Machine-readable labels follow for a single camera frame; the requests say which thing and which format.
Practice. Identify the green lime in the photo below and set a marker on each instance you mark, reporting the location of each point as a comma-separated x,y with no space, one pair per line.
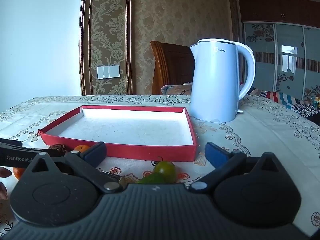
152,179

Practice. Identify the brown plush blanket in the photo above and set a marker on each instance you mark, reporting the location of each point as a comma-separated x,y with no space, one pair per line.
175,90

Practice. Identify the striped cloth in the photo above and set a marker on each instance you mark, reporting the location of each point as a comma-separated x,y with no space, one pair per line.
277,98

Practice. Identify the red cardboard tray box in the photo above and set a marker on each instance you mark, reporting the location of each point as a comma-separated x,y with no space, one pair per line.
125,130

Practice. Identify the white electric kettle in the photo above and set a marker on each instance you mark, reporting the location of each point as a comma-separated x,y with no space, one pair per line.
215,85

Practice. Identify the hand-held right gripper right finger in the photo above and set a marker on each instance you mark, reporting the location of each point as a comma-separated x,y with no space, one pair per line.
215,155

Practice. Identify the dark wooden upper cabinet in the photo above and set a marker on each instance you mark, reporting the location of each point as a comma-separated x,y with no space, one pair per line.
275,10

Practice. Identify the floral sliding door wardrobe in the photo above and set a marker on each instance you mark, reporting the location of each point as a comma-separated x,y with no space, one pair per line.
287,55

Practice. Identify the dark patterned cloth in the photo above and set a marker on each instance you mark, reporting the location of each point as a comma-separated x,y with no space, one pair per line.
306,111

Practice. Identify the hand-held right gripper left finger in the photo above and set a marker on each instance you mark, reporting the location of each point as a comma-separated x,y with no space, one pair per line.
96,153

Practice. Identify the green tomato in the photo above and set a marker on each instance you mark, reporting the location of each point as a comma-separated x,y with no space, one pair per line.
165,168

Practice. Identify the white wall light switch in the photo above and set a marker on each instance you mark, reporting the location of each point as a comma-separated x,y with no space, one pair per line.
108,72

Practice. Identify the person's left hand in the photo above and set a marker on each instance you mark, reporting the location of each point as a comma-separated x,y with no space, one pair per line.
4,172

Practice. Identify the dark water chestnut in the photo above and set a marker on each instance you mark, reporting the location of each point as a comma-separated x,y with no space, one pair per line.
57,149

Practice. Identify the mandarin orange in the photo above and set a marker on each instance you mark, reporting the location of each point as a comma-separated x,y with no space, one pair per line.
81,148
18,173

